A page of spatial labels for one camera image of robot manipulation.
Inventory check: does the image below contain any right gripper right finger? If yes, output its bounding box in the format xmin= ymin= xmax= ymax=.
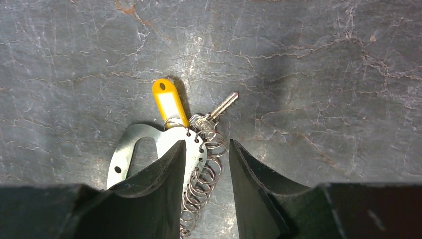
xmin=229 ymin=140 xmax=422 ymax=239

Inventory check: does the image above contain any yellow tagged key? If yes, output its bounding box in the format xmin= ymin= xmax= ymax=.
xmin=152 ymin=78 xmax=239 ymax=131

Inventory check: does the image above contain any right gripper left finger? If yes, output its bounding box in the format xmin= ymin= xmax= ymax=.
xmin=0 ymin=141 xmax=187 ymax=239

